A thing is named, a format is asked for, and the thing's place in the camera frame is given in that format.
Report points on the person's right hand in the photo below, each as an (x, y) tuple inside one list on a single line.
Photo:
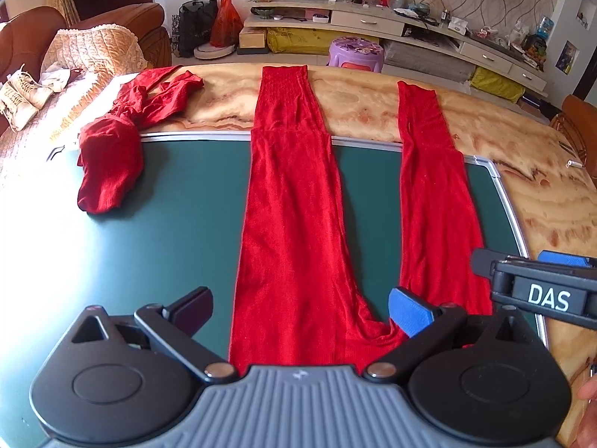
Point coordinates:
[(588, 391)]

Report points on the purple plastic stool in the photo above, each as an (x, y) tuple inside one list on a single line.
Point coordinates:
[(357, 51)]

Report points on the orange plastic bag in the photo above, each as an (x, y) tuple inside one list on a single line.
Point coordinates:
[(227, 23)]

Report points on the white shoe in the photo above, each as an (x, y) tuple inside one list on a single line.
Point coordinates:
[(30, 88), (18, 109)]

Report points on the brown leather sofa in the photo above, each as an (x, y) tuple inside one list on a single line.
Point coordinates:
[(140, 23)]

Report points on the beige quilted seat cover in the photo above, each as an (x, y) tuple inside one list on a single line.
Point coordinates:
[(56, 126)]

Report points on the crumpled red top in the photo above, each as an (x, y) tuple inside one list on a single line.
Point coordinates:
[(112, 168)]

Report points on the green table mat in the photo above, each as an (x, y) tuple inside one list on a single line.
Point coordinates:
[(163, 233)]

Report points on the small white stick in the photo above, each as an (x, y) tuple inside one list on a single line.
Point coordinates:
[(574, 164)]

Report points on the white robot vacuum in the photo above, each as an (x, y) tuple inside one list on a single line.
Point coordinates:
[(214, 51)]

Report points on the small white cloth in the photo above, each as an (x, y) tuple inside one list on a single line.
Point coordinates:
[(58, 77)]

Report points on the black bag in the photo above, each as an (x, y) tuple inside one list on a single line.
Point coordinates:
[(196, 28)]

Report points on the beige television cabinet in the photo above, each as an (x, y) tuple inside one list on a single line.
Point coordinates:
[(364, 18)]

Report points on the grey storage bag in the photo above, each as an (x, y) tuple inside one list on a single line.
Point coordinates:
[(429, 60)]

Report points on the red pants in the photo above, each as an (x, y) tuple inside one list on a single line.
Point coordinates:
[(289, 242)]

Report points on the wooden chair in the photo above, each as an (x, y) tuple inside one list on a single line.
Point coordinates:
[(576, 126)]

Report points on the yellow storage bag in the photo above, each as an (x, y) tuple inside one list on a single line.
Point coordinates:
[(496, 85), (298, 41)]

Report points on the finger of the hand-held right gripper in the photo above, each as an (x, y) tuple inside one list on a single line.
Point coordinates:
[(508, 284), (564, 259)]

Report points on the beige quilted armrest cover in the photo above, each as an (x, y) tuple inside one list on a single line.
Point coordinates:
[(93, 49)]

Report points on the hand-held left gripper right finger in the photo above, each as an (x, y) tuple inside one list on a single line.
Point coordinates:
[(410, 312)]

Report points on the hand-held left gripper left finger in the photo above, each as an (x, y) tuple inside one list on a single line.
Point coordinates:
[(196, 308)]

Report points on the cardboard box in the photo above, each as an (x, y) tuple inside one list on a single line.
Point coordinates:
[(253, 39)]

